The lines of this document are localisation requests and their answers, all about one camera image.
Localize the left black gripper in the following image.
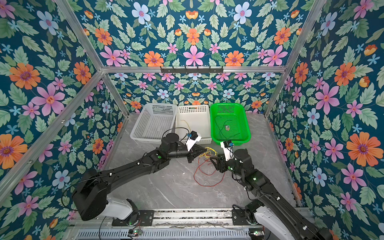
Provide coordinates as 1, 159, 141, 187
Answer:
165, 144, 207, 164

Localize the green cable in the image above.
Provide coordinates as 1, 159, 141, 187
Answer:
214, 115, 241, 140

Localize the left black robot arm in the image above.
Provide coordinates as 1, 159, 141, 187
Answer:
72, 131, 206, 223

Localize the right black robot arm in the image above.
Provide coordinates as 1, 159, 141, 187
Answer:
210, 149, 333, 240

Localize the cream perforated basket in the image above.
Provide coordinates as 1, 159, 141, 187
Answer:
175, 105, 212, 145

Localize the green plastic basket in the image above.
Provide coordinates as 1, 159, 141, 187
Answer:
210, 103, 251, 146

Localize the white mesh basket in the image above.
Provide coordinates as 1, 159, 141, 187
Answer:
130, 103, 178, 144

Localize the black hook bar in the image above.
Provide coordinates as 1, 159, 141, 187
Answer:
160, 67, 224, 74

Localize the red cable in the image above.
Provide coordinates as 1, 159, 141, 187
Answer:
193, 155, 226, 187

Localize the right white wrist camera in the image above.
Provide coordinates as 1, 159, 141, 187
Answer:
220, 140, 234, 162

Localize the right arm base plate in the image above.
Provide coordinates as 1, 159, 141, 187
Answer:
232, 202, 264, 226

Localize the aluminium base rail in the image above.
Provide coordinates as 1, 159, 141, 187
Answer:
64, 208, 278, 240

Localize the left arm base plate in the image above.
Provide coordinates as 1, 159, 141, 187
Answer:
112, 210, 155, 227

